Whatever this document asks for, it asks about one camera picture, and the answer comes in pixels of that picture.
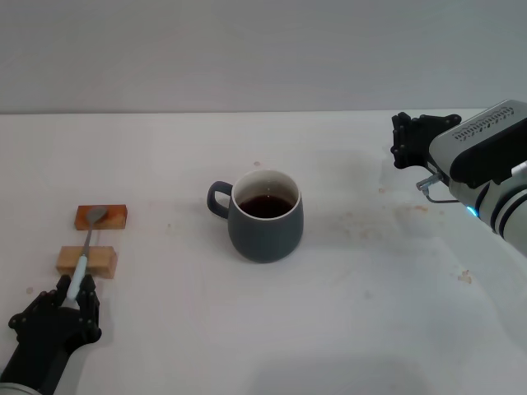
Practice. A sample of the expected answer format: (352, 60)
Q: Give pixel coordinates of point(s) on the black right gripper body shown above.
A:
(418, 150)

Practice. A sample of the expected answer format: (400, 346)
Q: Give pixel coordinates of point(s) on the light tan wooden block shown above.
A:
(101, 261)

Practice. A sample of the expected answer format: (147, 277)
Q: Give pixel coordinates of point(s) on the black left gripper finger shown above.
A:
(90, 312)
(45, 300)

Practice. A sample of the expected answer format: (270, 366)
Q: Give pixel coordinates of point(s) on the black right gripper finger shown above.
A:
(399, 140)
(432, 123)

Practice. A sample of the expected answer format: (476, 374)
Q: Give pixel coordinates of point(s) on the grey ceramic cup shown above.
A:
(263, 238)

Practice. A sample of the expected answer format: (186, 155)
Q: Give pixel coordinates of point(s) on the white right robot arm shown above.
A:
(506, 214)

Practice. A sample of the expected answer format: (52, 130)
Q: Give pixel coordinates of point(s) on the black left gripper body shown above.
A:
(41, 345)

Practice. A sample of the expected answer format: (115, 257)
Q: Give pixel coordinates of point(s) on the dark coffee liquid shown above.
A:
(265, 207)

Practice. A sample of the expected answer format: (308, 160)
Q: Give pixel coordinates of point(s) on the reddish brown wooden block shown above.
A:
(113, 218)

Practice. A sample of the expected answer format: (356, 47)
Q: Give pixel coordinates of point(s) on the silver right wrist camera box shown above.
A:
(473, 140)

